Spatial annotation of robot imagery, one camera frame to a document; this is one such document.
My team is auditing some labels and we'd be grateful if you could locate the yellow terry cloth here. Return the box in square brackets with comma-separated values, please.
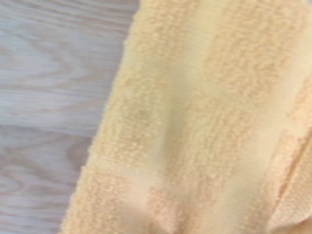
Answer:
[57, 0, 312, 234]

